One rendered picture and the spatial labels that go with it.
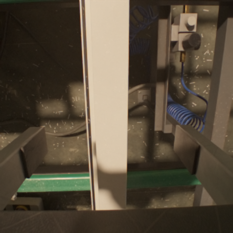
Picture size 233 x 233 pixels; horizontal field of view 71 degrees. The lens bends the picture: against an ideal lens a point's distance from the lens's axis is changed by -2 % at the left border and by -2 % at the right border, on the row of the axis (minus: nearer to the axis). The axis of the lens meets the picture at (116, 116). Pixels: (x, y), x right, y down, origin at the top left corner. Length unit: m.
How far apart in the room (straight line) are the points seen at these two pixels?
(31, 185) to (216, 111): 0.40
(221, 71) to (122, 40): 0.23
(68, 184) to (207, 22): 1.21
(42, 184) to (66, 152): 0.98
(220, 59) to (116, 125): 0.25
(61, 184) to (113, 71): 0.25
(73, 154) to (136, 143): 0.48
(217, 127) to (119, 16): 0.30
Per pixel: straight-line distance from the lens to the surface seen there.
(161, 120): 0.64
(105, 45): 0.21
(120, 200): 0.29
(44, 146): 0.17
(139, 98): 1.18
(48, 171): 0.39
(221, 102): 0.39
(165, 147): 1.36
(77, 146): 1.31
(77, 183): 0.37
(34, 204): 1.56
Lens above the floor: 1.14
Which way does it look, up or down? 73 degrees down
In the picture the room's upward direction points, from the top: 174 degrees clockwise
